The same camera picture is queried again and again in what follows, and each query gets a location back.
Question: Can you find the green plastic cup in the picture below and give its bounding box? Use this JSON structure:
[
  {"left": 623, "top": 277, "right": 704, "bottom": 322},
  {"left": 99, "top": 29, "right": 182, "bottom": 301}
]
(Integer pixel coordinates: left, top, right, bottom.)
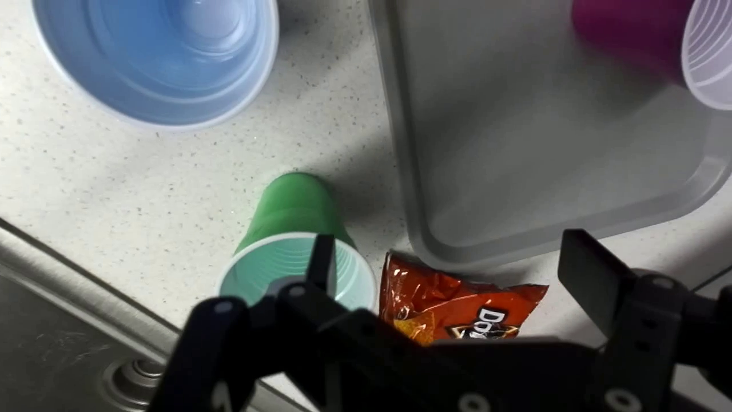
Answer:
[{"left": 217, "top": 170, "right": 376, "bottom": 317}]

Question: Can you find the orange Doritos chip bag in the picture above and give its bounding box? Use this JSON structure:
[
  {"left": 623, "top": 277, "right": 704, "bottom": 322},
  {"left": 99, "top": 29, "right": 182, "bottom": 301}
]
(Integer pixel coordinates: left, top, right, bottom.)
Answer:
[{"left": 376, "top": 249, "right": 551, "bottom": 349}]

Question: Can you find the stainless steel double sink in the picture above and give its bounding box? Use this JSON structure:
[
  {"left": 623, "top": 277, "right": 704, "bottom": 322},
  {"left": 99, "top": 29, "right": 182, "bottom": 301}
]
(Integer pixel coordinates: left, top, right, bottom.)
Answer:
[{"left": 0, "top": 216, "right": 307, "bottom": 412}]

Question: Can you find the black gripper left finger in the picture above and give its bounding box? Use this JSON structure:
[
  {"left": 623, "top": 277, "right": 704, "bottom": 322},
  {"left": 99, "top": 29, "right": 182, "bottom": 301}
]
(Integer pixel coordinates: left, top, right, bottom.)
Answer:
[{"left": 144, "top": 231, "right": 360, "bottom": 412}]

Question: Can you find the grey plastic tray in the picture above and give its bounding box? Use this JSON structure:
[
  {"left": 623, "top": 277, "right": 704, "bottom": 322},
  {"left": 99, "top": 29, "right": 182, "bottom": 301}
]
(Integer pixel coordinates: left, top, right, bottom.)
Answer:
[{"left": 366, "top": 0, "right": 732, "bottom": 276}]

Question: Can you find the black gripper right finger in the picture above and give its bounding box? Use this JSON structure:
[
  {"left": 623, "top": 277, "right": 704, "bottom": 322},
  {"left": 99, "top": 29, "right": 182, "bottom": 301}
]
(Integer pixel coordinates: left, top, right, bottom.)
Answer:
[{"left": 556, "top": 226, "right": 732, "bottom": 412}]

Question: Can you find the blue plastic cup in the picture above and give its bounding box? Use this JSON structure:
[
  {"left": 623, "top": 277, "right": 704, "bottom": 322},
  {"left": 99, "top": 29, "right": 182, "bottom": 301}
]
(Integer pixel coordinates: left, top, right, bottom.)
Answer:
[{"left": 30, "top": 0, "right": 280, "bottom": 130}]

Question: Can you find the magenta plastic cup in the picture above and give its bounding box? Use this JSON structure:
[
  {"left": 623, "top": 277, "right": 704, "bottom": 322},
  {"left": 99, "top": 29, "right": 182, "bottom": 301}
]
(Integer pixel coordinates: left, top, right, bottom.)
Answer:
[{"left": 569, "top": 0, "right": 732, "bottom": 115}]

